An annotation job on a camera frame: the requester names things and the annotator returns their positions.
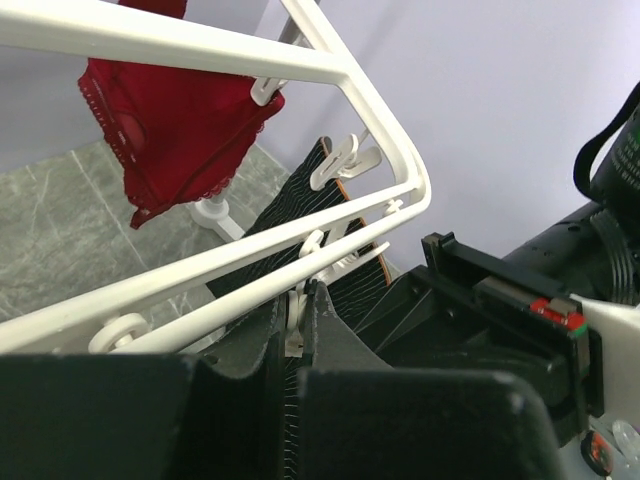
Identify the white drying rack stand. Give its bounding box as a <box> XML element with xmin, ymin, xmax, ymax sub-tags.
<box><xmin>187</xmin><ymin>194</ymin><xmax>244</xmax><ymax>243</ymax></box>

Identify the white clip hanger frame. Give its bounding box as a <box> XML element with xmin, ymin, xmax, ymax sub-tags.
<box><xmin>1</xmin><ymin>1</ymin><xmax>431</xmax><ymax>355</ymax></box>

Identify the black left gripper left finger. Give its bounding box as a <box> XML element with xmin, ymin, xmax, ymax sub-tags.
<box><xmin>1</xmin><ymin>297</ymin><xmax>285</xmax><ymax>479</ymax></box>

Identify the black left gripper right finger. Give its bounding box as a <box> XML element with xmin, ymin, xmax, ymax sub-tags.
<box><xmin>297</xmin><ymin>283</ymin><xmax>565</xmax><ymax>479</ymax></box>

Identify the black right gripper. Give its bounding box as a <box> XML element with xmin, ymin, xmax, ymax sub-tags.
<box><xmin>355</xmin><ymin>203</ymin><xmax>639</xmax><ymax>442</ymax></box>

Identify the white hanger clip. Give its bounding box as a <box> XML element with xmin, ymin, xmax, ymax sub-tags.
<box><xmin>310</xmin><ymin>130</ymin><xmax>383</xmax><ymax>191</ymax></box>
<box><xmin>285</xmin><ymin>241</ymin><xmax>392</xmax><ymax>358</ymax></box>

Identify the red lace bra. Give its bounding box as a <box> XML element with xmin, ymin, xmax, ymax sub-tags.
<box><xmin>77</xmin><ymin>0</ymin><xmax>286</xmax><ymax>230</ymax></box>

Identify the black striped underwear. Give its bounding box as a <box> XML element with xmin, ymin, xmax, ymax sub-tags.
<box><xmin>205</xmin><ymin>137</ymin><xmax>390</xmax><ymax>479</ymax></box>

